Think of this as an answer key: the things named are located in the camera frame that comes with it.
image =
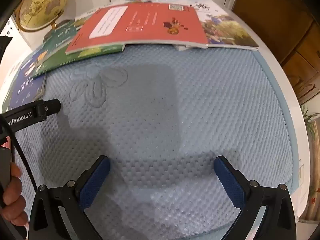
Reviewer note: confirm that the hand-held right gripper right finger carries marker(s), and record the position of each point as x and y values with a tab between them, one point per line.
228	182

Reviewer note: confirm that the dark blue book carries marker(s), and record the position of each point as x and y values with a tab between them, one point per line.
22	90

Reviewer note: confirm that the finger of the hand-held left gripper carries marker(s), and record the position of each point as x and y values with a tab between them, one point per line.
52	107

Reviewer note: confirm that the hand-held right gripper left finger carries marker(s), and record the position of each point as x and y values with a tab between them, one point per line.
96	182

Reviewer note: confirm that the white rabbit picture book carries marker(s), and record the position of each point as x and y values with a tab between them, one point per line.
225	30

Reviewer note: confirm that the light blue textured mat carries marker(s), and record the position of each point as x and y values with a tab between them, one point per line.
175	117

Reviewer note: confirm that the yellow desk globe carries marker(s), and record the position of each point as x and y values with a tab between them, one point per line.
42	2

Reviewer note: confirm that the green potted plant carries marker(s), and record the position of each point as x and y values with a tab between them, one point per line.
308	117

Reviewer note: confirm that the brown wooden cabinet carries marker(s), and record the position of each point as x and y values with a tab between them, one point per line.
275	17

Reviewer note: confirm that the coral red poetry book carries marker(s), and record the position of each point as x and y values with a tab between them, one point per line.
150	30

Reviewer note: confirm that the bright green leafy book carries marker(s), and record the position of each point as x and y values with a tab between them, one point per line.
65	60

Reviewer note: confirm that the person's left hand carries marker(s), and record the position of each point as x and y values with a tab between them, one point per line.
15	205

